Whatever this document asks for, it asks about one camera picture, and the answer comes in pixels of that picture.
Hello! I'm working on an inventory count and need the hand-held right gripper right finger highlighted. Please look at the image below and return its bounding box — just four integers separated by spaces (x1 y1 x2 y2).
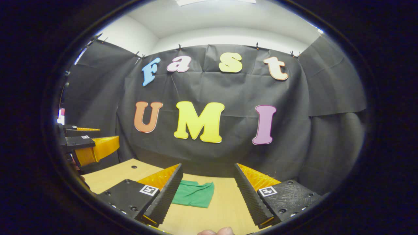
234 163 324 229

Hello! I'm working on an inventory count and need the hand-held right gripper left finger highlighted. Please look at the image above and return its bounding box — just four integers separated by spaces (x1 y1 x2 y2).
97 163 184 228

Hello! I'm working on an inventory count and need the green T-shirt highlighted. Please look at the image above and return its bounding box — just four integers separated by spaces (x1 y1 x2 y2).
171 180 215 209

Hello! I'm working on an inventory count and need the black backdrop cloth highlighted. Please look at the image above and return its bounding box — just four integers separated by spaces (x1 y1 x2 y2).
60 33 367 196

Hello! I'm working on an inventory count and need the row of black cloth clips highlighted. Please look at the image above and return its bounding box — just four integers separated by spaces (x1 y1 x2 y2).
88 33 301 61

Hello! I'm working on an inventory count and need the ceiling light panel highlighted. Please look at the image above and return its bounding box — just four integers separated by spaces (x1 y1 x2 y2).
176 0 257 6

